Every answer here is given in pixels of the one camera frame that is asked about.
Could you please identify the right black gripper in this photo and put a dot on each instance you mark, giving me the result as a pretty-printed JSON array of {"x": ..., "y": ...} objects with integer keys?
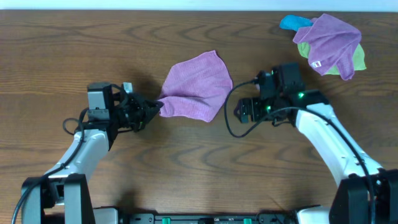
[{"x": 255, "y": 114}]

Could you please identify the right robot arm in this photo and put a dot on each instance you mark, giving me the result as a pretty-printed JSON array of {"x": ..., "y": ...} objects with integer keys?
[{"x": 367, "y": 193}]

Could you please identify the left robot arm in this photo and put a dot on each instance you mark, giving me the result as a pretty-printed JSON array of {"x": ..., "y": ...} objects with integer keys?
[{"x": 61, "y": 195}]

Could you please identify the green cloth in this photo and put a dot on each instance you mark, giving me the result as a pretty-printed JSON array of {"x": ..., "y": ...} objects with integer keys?
[{"x": 358, "y": 58}]

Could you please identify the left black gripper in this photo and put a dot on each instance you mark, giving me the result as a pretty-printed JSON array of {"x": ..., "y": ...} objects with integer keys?
[{"x": 137, "y": 111}]

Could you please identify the pink microfiber cloth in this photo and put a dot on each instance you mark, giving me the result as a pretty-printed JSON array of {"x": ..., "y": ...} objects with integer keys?
[{"x": 196, "y": 88}]

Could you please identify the purple cloth with label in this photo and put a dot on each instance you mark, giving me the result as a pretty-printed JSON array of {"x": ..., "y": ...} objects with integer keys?
[{"x": 332, "y": 42}]

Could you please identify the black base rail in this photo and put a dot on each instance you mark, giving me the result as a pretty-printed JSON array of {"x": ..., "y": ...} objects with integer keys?
[{"x": 260, "y": 218}]

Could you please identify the blue cloth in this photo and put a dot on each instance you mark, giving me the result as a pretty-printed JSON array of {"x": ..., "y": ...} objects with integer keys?
[{"x": 292, "y": 22}]

